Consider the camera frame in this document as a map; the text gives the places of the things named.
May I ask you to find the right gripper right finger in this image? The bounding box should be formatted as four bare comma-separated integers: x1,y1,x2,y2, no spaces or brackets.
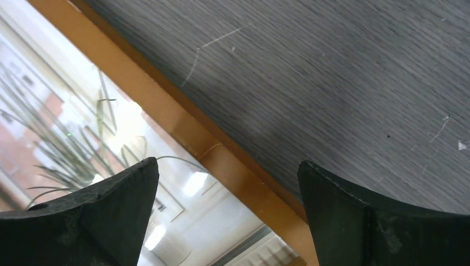
297,160,469,265

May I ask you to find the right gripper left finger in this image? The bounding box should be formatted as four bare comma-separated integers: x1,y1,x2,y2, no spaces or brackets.
1,157,159,265

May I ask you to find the plant window photo print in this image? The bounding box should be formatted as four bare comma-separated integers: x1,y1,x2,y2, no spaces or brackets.
1,1,300,265

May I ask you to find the wooden picture frame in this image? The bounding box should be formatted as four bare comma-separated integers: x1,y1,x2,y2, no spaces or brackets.
31,0,318,265

